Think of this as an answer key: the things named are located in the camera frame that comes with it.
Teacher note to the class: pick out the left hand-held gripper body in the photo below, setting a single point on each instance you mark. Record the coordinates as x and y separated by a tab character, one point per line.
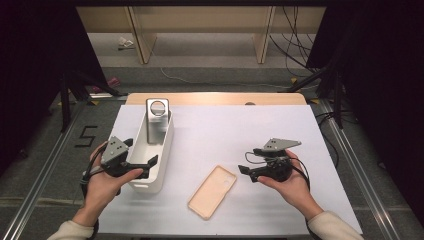
115	151

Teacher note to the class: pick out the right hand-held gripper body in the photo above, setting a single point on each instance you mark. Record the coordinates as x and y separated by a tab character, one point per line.
276	166

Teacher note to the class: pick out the white plastic storage box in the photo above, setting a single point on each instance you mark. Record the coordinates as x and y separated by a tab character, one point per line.
151	166

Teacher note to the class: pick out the beige phone case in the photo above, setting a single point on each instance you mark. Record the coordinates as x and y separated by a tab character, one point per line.
213	193

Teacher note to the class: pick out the person's right hand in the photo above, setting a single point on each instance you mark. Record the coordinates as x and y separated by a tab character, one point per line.
293	190

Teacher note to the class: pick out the person's left hand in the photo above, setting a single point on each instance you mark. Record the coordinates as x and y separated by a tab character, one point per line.
100	190

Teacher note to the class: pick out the white table mat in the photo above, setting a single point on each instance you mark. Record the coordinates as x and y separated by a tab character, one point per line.
216	133

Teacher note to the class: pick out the pink packet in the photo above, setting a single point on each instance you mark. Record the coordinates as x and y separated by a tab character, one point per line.
112	82

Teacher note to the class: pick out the black metal stand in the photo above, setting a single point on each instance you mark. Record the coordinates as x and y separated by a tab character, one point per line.
338	100
66	106

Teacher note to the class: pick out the crumpled white paper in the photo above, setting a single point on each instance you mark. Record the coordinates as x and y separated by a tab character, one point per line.
125	42

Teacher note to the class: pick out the dark curtain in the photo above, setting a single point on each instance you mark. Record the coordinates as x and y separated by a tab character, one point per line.
383	83
33	66

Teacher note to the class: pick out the wooden shelf unit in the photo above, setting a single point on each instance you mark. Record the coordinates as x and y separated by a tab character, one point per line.
200	20

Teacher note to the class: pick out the aluminium floor rail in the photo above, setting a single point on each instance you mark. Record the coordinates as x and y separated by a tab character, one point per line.
360	173
40	186

